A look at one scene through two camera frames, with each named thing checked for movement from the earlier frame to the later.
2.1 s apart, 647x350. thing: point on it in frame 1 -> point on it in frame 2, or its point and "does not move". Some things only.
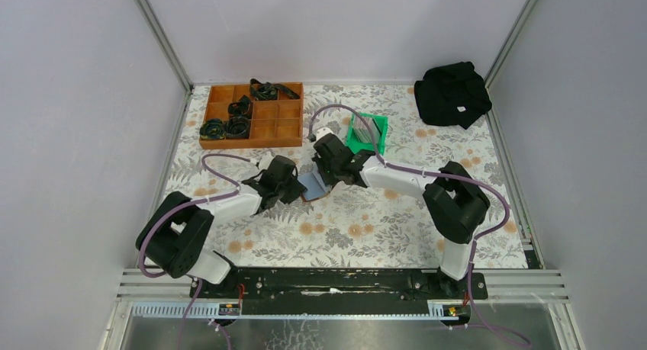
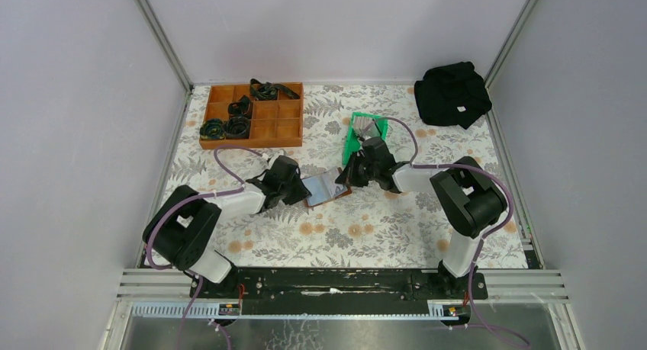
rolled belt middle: [243, 107] does not move
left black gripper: [297, 189] does not move
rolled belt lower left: [213, 128] does not move
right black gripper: [329, 181] -> [349, 175]
